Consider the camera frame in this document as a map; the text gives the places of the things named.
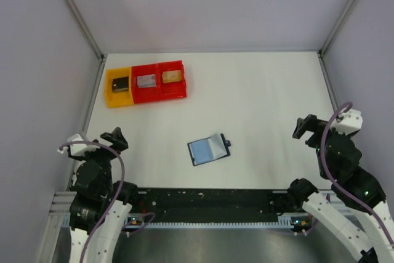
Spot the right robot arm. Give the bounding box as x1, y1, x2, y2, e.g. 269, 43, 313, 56
288, 110, 393, 262

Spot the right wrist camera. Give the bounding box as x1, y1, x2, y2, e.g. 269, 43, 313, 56
331, 109, 363, 136

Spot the right red plastic bin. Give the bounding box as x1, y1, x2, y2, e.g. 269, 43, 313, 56
157, 60, 187, 100

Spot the silver card in bin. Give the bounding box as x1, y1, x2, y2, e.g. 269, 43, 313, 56
137, 74, 156, 88

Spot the middle red plastic bin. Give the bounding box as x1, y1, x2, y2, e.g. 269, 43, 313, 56
131, 63, 161, 104

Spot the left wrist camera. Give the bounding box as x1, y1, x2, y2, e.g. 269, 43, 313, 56
58, 132, 89, 156

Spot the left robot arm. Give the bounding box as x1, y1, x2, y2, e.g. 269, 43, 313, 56
66, 127, 137, 262

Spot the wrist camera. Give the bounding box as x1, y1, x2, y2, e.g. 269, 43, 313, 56
58, 132, 89, 156
331, 109, 363, 136

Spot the white slotted cable duct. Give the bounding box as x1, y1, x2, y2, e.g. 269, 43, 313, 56
61, 213, 312, 230

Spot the red plastic bin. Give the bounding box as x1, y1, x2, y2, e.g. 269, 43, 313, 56
157, 60, 187, 100
131, 63, 161, 104

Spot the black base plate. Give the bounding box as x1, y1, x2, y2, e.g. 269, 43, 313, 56
103, 187, 327, 224

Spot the blue leather card holder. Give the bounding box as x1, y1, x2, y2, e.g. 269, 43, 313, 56
187, 133, 231, 166

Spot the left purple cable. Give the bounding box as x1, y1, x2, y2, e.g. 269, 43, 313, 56
58, 140, 156, 263

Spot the gold card in bin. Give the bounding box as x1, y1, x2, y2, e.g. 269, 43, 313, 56
162, 70, 182, 84

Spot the black card in bin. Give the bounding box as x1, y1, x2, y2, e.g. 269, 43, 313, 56
112, 76, 129, 93

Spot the yellow plastic bin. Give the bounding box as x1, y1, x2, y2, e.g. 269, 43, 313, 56
104, 67, 134, 108

